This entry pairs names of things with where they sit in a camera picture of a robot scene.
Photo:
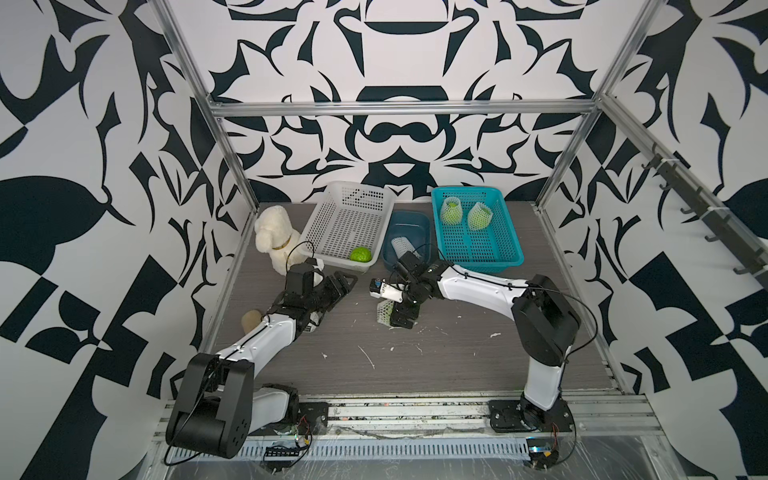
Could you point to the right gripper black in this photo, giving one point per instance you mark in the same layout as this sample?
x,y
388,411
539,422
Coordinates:
x,y
405,311

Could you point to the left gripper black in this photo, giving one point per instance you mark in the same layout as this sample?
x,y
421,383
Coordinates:
x,y
336,290

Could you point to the green custard apple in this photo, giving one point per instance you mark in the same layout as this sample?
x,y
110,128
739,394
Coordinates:
x,y
480,219
452,214
361,255

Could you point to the white foam net sleeve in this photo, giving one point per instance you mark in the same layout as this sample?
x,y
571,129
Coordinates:
x,y
446,201

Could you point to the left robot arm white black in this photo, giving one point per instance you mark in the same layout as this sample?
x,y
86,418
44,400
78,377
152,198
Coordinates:
x,y
217,405

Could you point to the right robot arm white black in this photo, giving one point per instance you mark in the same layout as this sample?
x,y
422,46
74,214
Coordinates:
x,y
546,322

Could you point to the dark blue plastic tub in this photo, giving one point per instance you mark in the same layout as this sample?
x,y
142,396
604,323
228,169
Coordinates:
x,y
416,227

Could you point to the tan wooden cylinder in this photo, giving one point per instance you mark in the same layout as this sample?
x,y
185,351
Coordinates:
x,y
251,320

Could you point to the white plush dog toy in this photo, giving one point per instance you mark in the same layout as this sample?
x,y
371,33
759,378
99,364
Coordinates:
x,y
275,236

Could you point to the white perforated plastic basket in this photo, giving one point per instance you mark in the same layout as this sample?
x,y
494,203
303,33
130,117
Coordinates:
x,y
347,216

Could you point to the teal perforated plastic basket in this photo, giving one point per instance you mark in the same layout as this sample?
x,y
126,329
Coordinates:
x,y
491,250

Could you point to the right green circuit board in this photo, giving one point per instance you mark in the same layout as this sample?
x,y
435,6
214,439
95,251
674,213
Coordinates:
x,y
543,453

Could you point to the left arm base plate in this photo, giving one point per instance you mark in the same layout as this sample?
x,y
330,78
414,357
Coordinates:
x,y
278,408

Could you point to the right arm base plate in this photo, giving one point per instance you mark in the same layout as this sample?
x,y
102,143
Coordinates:
x,y
520,416

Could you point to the black wall hook rail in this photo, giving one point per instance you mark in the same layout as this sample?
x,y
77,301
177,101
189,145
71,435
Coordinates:
x,y
701,204

